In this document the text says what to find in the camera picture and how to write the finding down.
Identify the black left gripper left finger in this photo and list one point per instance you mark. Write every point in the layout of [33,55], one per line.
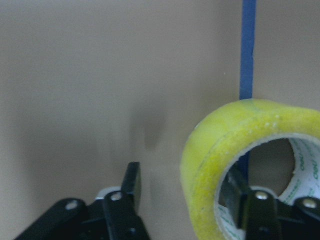
[113,215]

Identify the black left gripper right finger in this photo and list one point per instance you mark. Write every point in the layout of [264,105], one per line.
[263,217]

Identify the yellow packing tape roll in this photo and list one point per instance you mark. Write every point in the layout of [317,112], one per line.
[225,135]

